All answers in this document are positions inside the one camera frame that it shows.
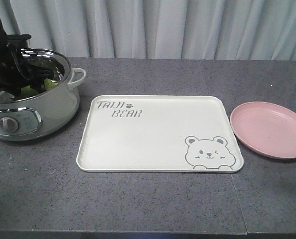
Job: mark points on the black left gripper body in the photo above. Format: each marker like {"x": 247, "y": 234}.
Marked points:
{"x": 11, "y": 58}

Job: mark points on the cream bear serving tray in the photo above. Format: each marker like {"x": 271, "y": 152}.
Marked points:
{"x": 125, "y": 133}

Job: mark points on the green electric cooking pot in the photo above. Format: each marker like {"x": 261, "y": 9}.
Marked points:
{"x": 45, "y": 113}

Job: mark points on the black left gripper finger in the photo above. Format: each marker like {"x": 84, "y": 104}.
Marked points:
{"x": 10, "y": 79}
{"x": 32, "y": 70}

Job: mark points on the green lettuce leaf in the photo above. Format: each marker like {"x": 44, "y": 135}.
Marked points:
{"x": 27, "y": 92}

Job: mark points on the pink round plate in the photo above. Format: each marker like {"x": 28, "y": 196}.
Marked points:
{"x": 266, "y": 128}

